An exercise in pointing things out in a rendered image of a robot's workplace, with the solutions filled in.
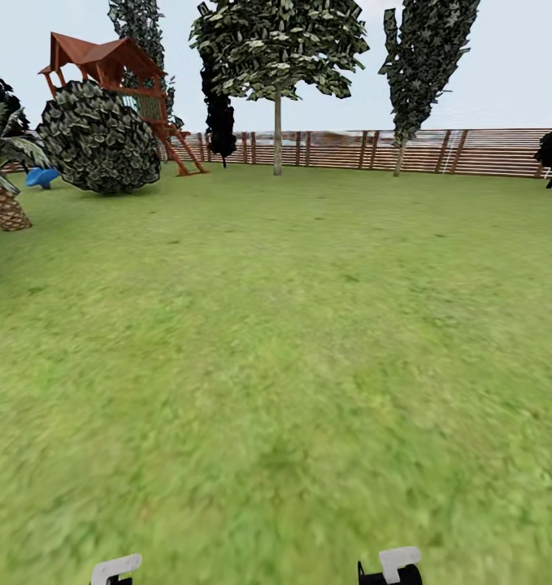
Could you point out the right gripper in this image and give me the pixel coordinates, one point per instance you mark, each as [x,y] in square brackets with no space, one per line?
[409,575]

